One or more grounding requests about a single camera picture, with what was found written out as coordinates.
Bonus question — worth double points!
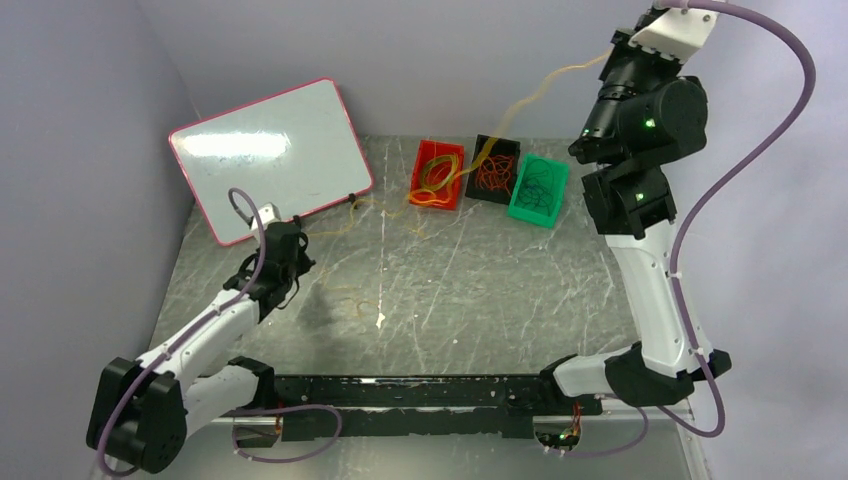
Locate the orange cable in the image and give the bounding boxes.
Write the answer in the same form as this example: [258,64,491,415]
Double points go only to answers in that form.
[473,152,518,197]

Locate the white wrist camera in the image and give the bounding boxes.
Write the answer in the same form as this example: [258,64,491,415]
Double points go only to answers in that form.
[250,203,282,234]
[628,8,719,65]

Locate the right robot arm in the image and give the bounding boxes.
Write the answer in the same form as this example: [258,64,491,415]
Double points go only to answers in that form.
[539,28,732,414]

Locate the yellow green coiled cable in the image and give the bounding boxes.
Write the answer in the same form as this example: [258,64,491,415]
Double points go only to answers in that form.
[421,153,461,194]

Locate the red plastic bin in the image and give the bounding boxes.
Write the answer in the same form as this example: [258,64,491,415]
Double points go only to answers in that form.
[407,140,465,210]

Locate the pink framed whiteboard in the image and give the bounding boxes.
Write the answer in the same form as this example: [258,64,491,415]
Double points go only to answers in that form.
[168,77,374,246]

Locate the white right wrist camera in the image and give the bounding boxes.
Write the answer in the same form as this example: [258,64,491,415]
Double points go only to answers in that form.
[628,8,719,65]

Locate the purple cable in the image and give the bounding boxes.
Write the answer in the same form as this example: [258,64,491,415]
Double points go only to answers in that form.
[517,158,564,217]

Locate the orange yellow cables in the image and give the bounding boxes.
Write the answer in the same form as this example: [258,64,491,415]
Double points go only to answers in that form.
[301,49,614,319]

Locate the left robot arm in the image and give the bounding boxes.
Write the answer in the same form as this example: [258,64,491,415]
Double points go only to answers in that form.
[86,221,314,473]

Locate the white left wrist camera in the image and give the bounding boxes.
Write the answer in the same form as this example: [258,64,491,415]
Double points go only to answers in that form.
[250,203,282,234]

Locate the black plastic bin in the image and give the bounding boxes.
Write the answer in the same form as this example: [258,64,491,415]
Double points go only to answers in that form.
[465,134,521,205]

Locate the green plastic bin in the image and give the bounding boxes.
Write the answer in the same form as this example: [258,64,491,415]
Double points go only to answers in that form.
[507,154,570,228]

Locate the aluminium rail frame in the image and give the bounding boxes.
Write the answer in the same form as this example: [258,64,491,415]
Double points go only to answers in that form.
[89,397,713,480]

